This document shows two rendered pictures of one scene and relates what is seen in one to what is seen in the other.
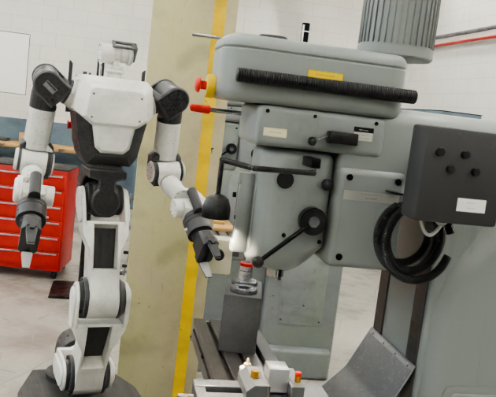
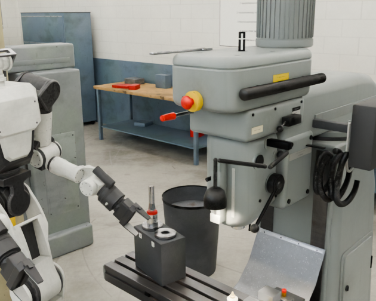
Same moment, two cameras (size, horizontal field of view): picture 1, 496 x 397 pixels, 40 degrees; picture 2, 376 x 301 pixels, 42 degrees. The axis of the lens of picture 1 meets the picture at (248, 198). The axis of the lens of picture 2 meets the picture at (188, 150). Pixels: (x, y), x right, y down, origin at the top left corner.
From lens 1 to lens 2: 1.19 m
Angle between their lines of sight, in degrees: 36
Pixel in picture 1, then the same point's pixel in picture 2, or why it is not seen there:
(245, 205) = (224, 186)
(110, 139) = (17, 147)
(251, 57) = (244, 77)
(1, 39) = not seen: outside the picture
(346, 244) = (291, 190)
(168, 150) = (47, 135)
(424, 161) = (375, 131)
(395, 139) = (307, 108)
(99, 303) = (48, 291)
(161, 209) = not seen: outside the picture
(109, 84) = (6, 95)
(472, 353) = (350, 228)
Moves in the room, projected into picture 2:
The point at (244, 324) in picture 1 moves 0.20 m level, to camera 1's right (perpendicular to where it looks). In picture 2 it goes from (176, 260) to (215, 246)
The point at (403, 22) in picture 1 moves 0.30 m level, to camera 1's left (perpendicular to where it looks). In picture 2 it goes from (304, 22) to (237, 24)
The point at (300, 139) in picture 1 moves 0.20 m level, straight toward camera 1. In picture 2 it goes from (268, 128) to (316, 142)
